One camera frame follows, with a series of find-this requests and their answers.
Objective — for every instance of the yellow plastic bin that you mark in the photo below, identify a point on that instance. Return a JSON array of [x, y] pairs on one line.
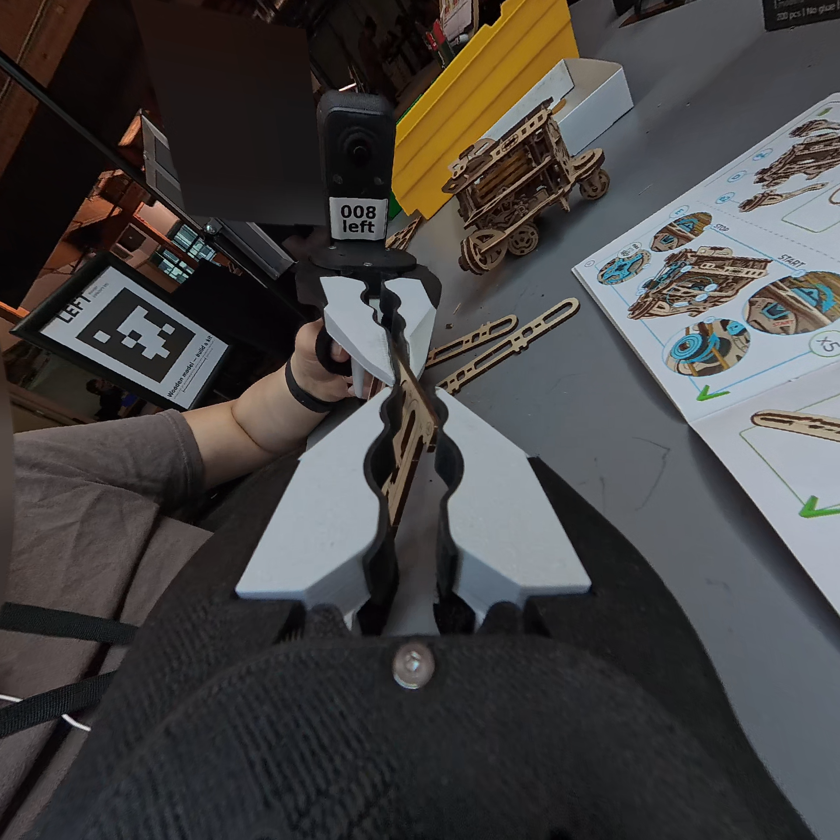
[[472, 111]]

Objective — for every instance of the short slotted wooden strip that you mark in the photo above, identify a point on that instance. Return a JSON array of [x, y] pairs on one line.
[[505, 323]]

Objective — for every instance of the person's left hand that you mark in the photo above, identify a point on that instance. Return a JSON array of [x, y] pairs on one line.
[[307, 353]]

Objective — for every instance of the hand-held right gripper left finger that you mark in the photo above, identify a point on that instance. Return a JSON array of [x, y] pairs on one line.
[[315, 525]]

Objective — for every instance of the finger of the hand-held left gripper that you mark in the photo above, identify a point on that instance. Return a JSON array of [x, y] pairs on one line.
[[351, 318], [420, 315]]

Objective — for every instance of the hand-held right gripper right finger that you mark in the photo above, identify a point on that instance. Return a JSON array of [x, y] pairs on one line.
[[512, 525]]

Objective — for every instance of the green plastic bin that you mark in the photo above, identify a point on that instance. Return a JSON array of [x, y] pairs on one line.
[[394, 207]]

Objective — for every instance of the instruction booklet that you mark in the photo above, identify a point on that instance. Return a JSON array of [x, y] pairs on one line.
[[754, 492]]

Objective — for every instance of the white cardboard box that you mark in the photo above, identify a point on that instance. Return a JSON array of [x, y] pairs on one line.
[[604, 98]]

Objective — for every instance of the grey framed panel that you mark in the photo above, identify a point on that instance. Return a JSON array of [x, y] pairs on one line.
[[259, 246]]

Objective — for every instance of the wooden model vehicle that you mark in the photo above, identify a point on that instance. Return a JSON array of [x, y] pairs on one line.
[[518, 184]]

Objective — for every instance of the black framed marker sign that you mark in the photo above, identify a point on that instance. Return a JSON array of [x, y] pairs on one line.
[[131, 334]]

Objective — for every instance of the small wooden lattice part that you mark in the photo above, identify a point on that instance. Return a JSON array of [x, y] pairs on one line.
[[407, 233]]

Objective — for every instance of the long slotted wooden strip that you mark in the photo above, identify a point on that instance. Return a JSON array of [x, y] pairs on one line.
[[518, 334]]

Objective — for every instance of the black wristband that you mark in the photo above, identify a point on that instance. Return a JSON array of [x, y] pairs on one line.
[[302, 397]]

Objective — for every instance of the black model kit box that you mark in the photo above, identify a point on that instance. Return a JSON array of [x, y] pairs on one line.
[[800, 13]]

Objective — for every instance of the person's left forearm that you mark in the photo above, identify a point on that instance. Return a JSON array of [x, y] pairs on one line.
[[262, 420]]

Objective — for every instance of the wooden parts sheet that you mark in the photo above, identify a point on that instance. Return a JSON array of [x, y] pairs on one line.
[[410, 420]]

